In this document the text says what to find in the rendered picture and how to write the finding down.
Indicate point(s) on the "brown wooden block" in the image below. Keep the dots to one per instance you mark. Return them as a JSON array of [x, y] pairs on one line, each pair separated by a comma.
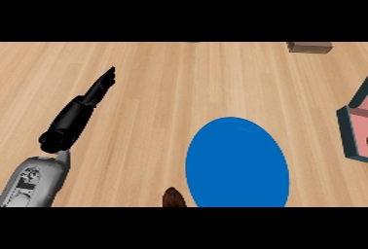
[[309, 47]]

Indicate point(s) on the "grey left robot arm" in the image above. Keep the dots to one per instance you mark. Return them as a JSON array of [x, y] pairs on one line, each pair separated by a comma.
[[33, 181]]

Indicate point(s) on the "blue plate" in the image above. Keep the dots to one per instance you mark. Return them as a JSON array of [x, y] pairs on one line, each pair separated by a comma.
[[237, 163]]

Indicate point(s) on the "pink and teal box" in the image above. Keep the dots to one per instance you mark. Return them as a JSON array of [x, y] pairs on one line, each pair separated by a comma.
[[356, 128]]

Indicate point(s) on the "dark brown pointed object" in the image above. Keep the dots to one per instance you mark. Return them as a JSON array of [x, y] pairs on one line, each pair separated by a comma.
[[173, 198]]

